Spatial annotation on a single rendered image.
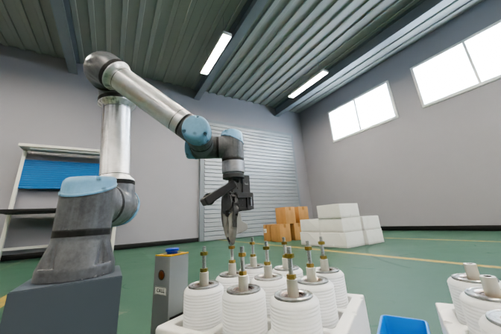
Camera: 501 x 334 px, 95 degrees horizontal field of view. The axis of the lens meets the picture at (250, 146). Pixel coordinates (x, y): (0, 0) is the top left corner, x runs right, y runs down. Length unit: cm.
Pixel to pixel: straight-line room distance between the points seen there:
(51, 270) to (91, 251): 7
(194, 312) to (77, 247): 29
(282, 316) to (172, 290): 37
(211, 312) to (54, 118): 570
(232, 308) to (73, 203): 42
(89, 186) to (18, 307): 24
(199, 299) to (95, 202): 33
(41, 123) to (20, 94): 68
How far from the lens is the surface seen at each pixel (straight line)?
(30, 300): 64
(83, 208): 66
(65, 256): 65
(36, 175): 566
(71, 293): 64
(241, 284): 59
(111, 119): 88
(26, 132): 606
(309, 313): 51
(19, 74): 660
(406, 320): 89
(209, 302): 64
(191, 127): 63
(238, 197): 74
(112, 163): 82
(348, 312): 70
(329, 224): 343
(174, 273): 79
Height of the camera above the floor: 40
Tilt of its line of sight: 18 degrees up
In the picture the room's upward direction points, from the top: 3 degrees counter-clockwise
